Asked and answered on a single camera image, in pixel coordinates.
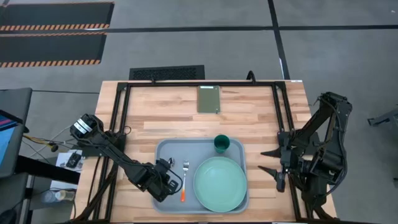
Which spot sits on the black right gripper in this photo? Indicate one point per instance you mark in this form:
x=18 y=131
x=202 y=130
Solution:
x=295 y=165

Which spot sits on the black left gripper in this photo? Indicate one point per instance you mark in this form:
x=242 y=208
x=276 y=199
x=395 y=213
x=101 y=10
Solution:
x=160 y=186

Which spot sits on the dark green cup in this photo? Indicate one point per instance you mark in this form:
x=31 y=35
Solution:
x=221 y=142

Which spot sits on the mint green plate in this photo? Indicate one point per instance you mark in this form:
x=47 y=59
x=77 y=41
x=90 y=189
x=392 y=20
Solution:
x=220 y=184

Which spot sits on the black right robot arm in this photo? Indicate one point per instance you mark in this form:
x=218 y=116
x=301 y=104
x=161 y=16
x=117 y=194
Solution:
x=329 y=124

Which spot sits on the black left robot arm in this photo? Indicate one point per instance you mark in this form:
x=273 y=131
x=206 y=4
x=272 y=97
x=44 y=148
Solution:
x=109 y=146

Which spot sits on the grey plastic tray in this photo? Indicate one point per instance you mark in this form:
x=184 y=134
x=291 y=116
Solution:
x=192 y=149

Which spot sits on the green spiral notebook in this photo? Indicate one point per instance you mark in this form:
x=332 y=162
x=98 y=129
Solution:
x=208 y=99

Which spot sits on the white table label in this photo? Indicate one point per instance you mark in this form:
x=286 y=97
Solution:
x=297 y=81

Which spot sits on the black handheld controller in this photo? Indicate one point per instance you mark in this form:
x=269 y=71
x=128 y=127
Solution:
x=73 y=160

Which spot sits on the black floor vent grille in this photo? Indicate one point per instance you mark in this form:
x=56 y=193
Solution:
x=167 y=72

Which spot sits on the white paper sheet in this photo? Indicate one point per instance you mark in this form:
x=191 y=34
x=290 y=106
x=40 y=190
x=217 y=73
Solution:
x=62 y=158

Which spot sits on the clear plastic bottle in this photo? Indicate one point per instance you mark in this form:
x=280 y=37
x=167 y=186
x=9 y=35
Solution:
x=59 y=196

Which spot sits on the black table beam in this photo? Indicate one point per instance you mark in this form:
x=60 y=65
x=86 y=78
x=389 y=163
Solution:
x=46 y=169

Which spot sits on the grey chair base leg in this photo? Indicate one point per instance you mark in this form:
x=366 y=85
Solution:
x=384 y=118

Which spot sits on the dark grey desk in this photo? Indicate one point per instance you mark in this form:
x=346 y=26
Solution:
x=18 y=102

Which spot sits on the laptop with blue screen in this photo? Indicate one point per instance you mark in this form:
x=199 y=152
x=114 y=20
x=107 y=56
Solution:
x=4 y=133

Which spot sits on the black hazard-striped floor mat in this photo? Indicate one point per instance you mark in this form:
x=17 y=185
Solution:
x=49 y=48
x=56 y=15

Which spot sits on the black aluminium table frame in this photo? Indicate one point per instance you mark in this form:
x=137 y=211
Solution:
x=186 y=84

